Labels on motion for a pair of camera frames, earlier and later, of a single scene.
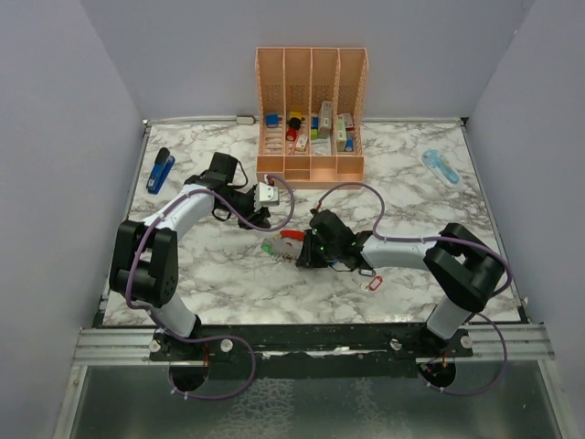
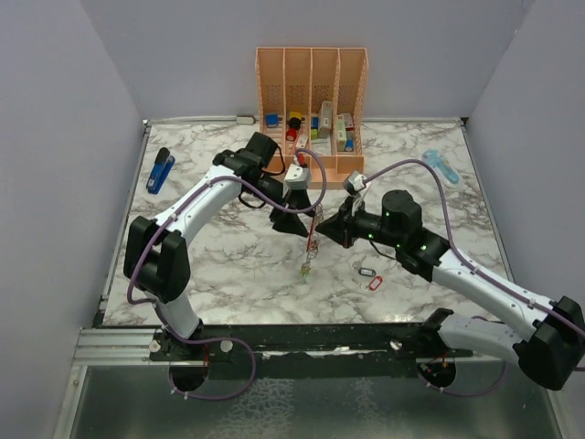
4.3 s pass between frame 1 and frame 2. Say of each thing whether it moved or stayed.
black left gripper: moved
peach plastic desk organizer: stayed
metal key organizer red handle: moved
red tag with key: stayed
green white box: stayed
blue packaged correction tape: stayed
